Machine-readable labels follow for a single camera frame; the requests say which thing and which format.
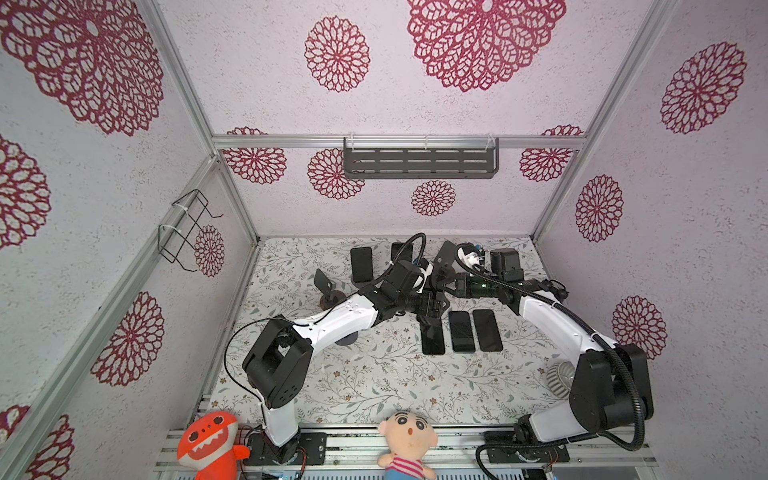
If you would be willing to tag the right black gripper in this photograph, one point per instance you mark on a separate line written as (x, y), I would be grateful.
(461, 285)

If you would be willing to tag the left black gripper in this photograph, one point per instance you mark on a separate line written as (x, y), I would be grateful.
(426, 308)

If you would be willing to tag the black phone tall wooden stand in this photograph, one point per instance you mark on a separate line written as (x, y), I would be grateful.
(441, 261)

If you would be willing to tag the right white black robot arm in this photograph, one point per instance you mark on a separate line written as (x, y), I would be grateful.
(610, 395)

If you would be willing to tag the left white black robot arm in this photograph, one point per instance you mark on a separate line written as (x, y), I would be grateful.
(277, 364)

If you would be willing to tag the wooden round stand left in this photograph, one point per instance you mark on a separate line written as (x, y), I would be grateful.
(330, 295)

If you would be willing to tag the grey round phone stand front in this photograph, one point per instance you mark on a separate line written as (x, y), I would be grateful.
(348, 340)

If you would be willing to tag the black alarm clock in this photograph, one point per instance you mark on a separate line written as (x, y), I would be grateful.
(558, 289)

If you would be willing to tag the striped grey cup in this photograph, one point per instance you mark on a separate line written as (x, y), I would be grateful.
(559, 378)

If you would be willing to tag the boy doll plush toy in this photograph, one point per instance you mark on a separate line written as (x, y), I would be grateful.
(409, 438)

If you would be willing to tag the red shark plush toy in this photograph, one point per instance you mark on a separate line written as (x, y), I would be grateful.
(208, 447)

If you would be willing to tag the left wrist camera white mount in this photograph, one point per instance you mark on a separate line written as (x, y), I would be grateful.
(426, 269)

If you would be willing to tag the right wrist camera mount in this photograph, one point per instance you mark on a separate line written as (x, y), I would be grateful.
(472, 255)

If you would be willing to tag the grey wall shelf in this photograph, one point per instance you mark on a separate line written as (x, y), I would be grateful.
(425, 163)

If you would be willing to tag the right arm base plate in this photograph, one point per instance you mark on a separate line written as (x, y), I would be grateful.
(515, 455)

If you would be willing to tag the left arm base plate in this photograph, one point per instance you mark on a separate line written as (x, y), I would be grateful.
(306, 449)

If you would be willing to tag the black wire wall rack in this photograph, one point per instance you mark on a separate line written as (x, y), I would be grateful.
(176, 235)

